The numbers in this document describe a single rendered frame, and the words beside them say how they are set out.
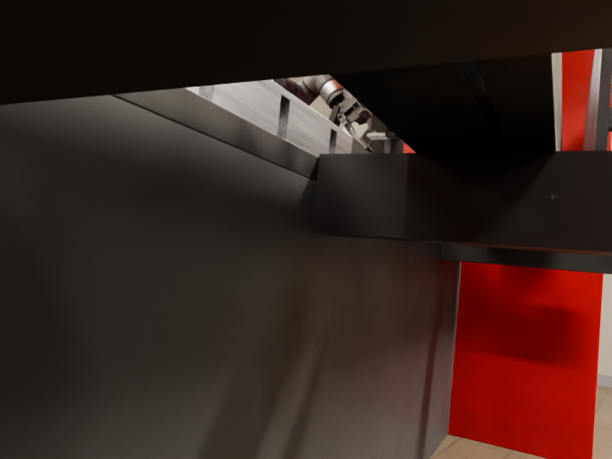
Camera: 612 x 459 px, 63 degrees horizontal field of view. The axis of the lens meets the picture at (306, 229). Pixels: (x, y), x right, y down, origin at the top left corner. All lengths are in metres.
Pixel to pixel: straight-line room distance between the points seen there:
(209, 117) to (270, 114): 0.19
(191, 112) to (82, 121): 0.15
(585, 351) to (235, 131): 1.86
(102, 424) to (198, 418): 0.16
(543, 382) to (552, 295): 0.35
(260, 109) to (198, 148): 0.20
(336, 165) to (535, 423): 1.69
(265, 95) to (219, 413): 0.47
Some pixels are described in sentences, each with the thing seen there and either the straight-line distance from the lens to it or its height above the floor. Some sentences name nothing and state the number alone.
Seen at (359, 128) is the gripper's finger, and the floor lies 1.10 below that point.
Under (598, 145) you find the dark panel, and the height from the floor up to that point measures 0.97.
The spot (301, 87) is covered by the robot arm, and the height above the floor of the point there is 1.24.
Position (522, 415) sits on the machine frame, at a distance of 2.34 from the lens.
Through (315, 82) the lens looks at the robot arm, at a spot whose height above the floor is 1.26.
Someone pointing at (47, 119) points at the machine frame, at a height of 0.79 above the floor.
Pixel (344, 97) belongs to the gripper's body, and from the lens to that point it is 1.63.
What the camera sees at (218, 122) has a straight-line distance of 0.66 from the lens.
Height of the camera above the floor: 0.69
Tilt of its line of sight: 3 degrees up
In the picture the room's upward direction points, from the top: 6 degrees clockwise
